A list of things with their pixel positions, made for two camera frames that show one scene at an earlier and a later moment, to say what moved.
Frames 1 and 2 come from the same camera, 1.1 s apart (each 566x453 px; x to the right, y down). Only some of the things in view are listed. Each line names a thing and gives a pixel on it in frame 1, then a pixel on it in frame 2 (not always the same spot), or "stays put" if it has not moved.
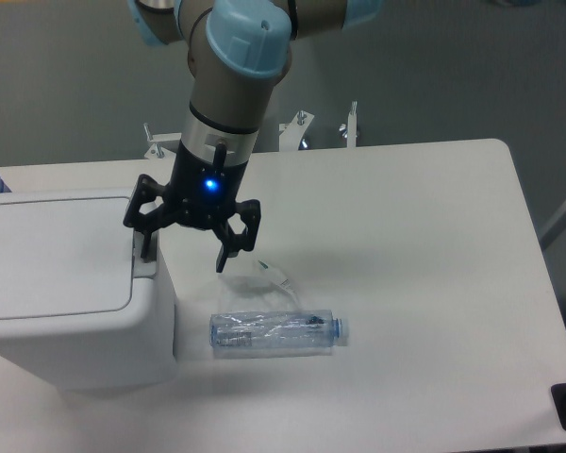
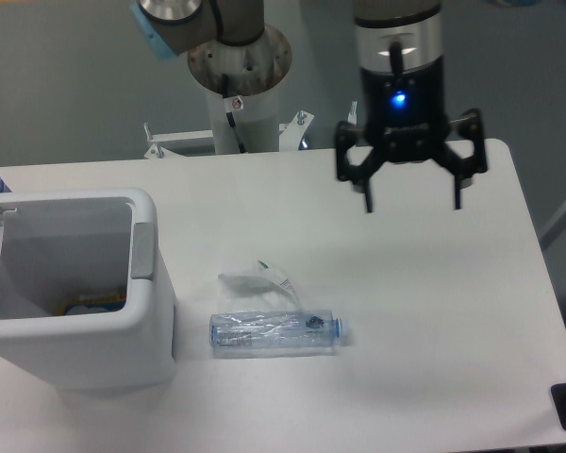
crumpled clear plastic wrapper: (263, 290) stays put
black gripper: (204, 187) to (407, 110)
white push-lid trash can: (66, 293) stays put
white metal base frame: (163, 145) stays put
